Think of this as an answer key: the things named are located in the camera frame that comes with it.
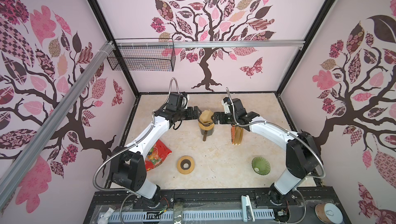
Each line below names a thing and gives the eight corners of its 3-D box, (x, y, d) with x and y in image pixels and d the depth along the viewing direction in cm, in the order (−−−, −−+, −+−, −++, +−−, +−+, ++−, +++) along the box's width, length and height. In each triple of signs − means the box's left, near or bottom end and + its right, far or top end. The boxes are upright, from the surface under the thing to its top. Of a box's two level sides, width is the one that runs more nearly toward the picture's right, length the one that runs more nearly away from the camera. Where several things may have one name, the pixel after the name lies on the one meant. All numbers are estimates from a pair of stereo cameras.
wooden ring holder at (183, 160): (177, 174, 83) (176, 173, 81) (178, 157, 90) (178, 155, 88) (194, 174, 83) (194, 173, 81) (194, 157, 90) (194, 155, 88)
